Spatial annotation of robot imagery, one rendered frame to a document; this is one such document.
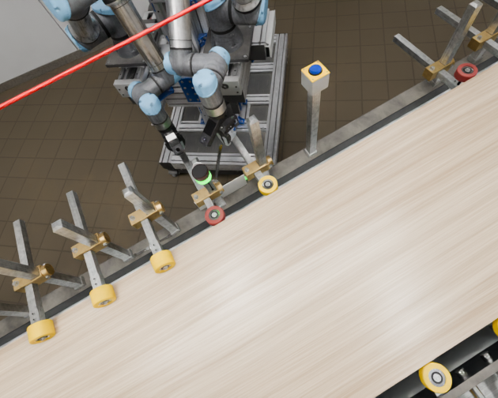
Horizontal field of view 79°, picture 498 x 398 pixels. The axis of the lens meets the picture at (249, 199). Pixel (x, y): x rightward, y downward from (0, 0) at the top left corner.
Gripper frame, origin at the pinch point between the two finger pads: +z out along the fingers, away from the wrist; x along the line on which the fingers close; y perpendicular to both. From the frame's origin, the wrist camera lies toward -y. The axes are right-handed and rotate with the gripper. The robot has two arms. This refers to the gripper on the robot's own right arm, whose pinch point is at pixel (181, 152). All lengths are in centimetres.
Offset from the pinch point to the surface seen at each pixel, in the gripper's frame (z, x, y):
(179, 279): -9, 23, -58
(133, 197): -29.7, 20.3, -29.9
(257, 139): -23.7, -28.8, -30.0
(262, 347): -9, 7, -92
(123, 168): -13.7, 24.6, -3.3
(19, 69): 73, 108, 242
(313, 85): -38, -52, -32
